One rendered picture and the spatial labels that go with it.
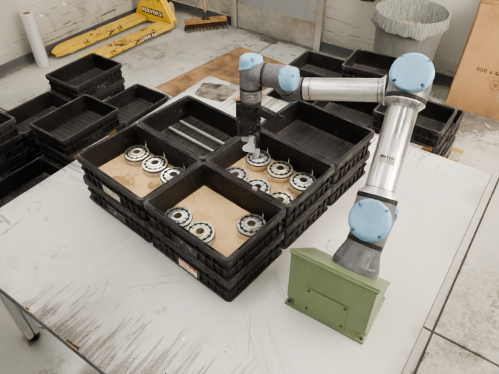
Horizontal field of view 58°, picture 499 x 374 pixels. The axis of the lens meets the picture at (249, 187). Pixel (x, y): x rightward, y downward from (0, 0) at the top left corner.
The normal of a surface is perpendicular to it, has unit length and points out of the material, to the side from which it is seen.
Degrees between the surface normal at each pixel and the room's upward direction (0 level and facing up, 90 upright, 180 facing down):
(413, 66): 39
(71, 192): 0
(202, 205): 0
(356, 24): 90
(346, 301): 90
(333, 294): 90
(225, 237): 0
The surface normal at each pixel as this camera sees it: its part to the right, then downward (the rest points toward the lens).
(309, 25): -0.57, 0.55
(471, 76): -0.54, 0.34
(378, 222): -0.36, 0.04
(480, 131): 0.00, -0.75
